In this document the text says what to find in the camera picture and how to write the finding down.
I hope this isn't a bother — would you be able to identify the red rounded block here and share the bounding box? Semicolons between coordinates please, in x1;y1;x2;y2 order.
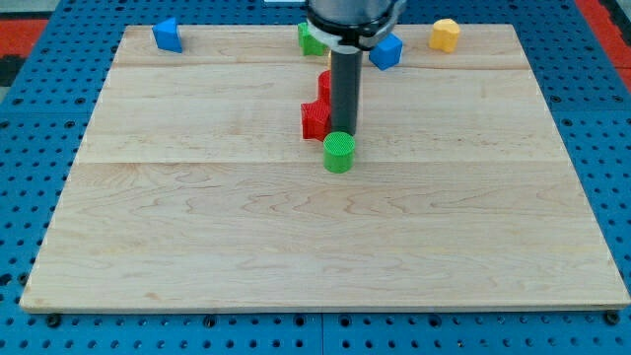
317;70;331;105

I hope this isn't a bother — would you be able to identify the yellow heart block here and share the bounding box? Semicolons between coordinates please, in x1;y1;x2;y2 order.
428;19;460;53

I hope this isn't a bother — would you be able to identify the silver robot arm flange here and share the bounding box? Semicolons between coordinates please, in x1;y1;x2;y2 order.
306;0;407;54

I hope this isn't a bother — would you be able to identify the red star block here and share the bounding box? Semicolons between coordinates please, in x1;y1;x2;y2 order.
301;100;330;141

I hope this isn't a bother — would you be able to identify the blue triangular block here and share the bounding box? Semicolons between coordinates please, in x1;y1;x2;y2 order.
152;18;182;53

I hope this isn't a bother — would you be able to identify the green block behind arm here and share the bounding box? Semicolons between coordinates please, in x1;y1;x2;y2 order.
297;22;328;56

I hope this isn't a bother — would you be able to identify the green cylinder block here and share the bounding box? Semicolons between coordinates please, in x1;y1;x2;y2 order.
323;131;355;174

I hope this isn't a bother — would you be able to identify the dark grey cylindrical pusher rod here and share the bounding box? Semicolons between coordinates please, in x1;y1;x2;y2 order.
330;51;363;136

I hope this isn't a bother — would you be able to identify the light wooden board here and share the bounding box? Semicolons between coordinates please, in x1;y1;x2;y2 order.
21;25;630;314

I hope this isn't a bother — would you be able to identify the blue cube block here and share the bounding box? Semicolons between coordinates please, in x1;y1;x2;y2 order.
369;34;403;71

